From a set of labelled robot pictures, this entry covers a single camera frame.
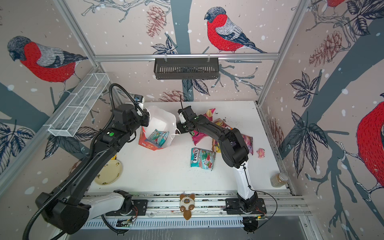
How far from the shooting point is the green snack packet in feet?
2.86

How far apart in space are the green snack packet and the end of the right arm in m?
0.16

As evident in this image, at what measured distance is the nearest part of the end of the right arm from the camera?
0.73 m
